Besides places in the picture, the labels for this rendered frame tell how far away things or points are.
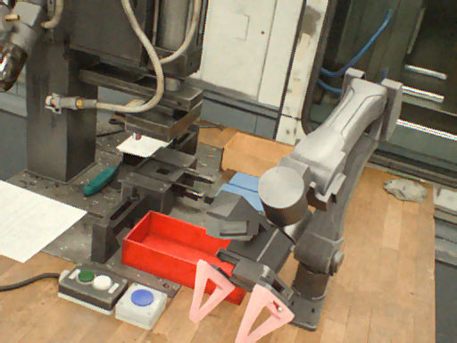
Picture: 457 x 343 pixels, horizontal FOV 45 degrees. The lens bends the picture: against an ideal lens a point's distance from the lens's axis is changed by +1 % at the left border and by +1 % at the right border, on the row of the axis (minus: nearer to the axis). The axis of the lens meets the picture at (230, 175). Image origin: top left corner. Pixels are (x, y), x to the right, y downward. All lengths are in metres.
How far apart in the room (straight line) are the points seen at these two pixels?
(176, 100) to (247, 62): 0.67
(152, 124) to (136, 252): 0.26
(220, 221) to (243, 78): 1.18
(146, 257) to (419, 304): 0.56
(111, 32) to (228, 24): 0.70
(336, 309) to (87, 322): 0.46
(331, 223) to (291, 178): 0.33
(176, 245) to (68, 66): 0.44
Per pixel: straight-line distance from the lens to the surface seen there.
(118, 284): 1.01
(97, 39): 1.17
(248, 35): 1.77
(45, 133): 1.32
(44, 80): 1.27
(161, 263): 1.06
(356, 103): 0.87
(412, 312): 1.18
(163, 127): 1.11
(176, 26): 1.11
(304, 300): 1.09
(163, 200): 1.19
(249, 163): 1.44
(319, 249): 1.00
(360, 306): 1.14
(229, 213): 0.66
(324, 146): 0.78
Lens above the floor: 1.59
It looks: 28 degrees down
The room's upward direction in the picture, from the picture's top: 10 degrees clockwise
